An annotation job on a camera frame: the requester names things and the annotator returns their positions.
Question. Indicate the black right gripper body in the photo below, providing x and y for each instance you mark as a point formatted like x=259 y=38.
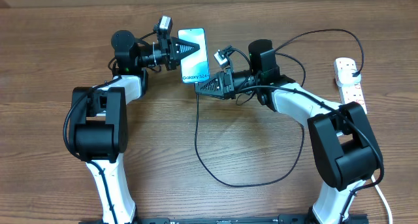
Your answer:
x=229 y=87

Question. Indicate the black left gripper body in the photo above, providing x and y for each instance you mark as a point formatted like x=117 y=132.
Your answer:
x=164 y=51

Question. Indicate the blue Galaxy smartphone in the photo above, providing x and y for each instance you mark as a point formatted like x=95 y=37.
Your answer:
x=195 y=67

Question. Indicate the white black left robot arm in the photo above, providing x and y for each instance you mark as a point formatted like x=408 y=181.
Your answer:
x=95 y=129

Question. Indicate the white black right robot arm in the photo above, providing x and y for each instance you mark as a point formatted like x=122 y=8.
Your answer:
x=345 y=149

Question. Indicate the white charger plug adapter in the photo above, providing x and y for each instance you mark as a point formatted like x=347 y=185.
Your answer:
x=345 y=78

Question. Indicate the white power strip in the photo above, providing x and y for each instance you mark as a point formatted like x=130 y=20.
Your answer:
x=351 y=93

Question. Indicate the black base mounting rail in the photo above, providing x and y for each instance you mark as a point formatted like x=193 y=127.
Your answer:
x=281 y=219

